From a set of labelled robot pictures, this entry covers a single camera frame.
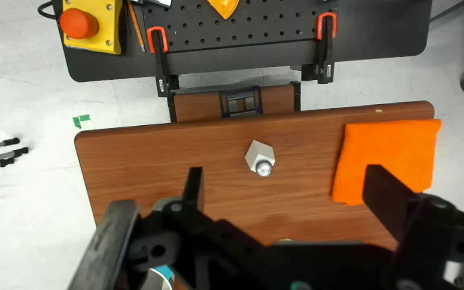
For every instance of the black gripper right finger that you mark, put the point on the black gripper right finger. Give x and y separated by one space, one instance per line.
388 198

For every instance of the black rectangular device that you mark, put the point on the black rectangular device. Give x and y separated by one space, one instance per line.
241 102

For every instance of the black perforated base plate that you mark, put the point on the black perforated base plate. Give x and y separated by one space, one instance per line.
243 26

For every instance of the yellow orange wedge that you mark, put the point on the yellow orange wedge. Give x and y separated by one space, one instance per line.
225 7

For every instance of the white salt shaker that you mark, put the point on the white salt shaker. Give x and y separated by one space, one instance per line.
259 153

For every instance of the green floor tape mark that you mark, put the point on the green floor tape mark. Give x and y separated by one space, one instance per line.
80 121

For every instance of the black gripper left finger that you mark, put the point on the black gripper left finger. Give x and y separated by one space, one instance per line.
194 187

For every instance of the orange folded cloth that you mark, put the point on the orange folded cloth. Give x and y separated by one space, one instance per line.
394 145

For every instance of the yellow emergency stop red button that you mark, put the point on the yellow emergency stop red button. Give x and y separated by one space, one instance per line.
104 21

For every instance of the brown wooden table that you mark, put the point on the brown wooden table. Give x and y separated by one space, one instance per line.
217 161

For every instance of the wooden pencil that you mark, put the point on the wooden pencil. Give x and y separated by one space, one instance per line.
136 26

